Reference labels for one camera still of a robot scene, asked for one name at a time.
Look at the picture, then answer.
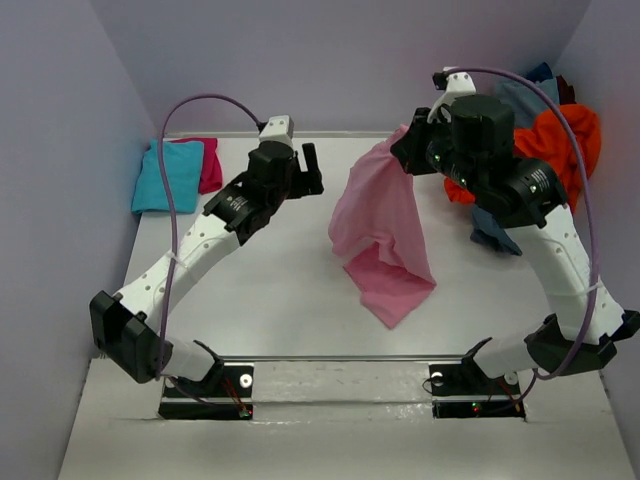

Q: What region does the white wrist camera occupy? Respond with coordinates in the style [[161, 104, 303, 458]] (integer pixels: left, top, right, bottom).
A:
[[428, 67, 477, 123], [258, 115, 294, 148]]

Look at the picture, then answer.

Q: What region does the maroon t-shirt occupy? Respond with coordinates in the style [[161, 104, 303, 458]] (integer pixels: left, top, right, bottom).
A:
[[556, 75, 577, 105]]

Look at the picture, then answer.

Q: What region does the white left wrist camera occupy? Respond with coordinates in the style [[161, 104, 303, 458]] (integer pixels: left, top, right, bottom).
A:
[[258, 115, 294, 148]]

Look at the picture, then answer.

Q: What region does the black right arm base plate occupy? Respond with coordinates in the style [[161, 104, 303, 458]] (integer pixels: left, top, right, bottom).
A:
[[422, 363, 526, 419]]

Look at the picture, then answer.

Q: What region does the folded magenta t-shirt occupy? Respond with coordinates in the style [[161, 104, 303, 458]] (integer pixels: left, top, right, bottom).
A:
[[172, 137, 223, 195]]

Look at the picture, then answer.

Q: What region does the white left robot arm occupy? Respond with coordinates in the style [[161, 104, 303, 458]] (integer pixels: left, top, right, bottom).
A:
[[89, 140, 324, 396]]

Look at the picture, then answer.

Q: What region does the crumpled orange t-shirt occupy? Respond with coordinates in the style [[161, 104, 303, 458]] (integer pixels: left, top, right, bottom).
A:
[[444, 104, 601, 227]]

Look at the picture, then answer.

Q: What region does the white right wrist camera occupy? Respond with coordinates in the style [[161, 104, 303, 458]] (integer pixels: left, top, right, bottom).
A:
[[428, 67, 477, 123]]

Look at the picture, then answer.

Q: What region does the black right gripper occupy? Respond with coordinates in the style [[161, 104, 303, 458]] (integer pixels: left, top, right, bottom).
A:
[[394, 105, 484, 195]]

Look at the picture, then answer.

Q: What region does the dark blue t-shirt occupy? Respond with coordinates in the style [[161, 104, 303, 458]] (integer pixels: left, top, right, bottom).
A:
[[525, 62, 554, 83]]

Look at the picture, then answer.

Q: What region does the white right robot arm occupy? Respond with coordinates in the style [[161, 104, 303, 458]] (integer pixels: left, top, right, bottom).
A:
[[391, 94, 639, 392]]

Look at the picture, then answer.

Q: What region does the light pink t-shirt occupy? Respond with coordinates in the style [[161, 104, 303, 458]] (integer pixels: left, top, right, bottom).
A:
[[328, 125, 437, 329]]

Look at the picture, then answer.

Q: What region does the folded turquoise t-shirt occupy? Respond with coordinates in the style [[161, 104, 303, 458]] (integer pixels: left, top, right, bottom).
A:
[[131, 139, 204, 214]]

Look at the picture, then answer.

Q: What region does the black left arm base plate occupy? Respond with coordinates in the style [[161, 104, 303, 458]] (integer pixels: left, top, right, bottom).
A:
[[158, 362, 254, 421]]

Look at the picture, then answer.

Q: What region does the grey-blue t-shirt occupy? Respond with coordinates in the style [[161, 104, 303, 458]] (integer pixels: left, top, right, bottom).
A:
[[493, 78, 560, 129]]

